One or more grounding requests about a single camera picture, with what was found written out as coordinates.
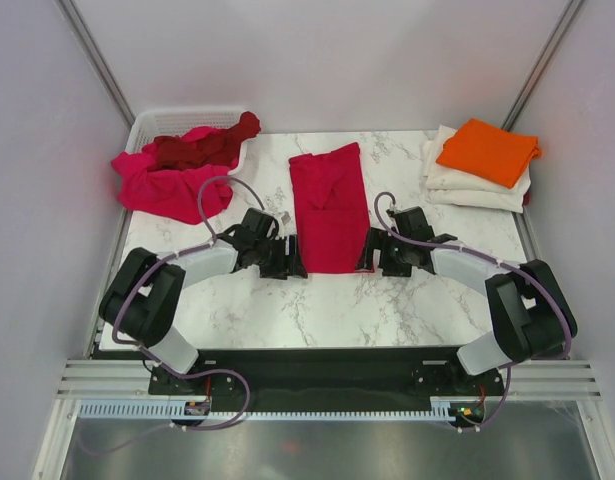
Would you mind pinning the dark red t shirt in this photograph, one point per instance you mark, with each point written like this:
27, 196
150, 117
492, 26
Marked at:
205, 147

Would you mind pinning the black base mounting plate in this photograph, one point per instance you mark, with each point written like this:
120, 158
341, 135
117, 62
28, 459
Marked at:
337, 378

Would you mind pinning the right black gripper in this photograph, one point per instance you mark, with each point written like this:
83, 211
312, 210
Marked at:
379, 239

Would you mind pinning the white slotted cable duct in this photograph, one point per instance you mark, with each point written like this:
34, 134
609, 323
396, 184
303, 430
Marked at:
179, 410

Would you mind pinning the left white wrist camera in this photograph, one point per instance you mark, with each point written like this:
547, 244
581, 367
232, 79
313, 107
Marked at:
286, 218

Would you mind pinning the folded white t shirt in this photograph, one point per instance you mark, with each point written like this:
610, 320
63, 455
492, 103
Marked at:
443, 185

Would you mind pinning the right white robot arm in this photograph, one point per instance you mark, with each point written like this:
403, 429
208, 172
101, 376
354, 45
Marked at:
530, 316

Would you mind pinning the crimson red t shirt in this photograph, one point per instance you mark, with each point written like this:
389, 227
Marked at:
331, 209

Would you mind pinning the left wall aluminium rail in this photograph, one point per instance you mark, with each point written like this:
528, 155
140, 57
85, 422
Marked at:
94, 55

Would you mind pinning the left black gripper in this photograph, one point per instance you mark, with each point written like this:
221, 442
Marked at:
280, 269

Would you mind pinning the pink magenta t shirt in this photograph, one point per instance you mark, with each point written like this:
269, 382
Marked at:
171, 193

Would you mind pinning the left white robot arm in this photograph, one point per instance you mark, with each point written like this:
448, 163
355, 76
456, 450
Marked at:
142, 300

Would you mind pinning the wall aluminium rail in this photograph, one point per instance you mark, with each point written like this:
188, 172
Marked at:
94, 55
563, 26

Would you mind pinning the white plastic laundry basket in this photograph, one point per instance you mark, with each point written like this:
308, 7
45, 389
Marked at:
170, 122

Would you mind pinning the aluminium frame extrusion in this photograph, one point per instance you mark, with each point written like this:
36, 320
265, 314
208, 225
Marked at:
128, 379

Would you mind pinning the folded orange t shirt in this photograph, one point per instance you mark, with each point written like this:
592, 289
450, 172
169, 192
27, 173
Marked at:
490, 153

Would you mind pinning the right wall aluminium rail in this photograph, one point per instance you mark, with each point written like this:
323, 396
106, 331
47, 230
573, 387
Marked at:
563, 26

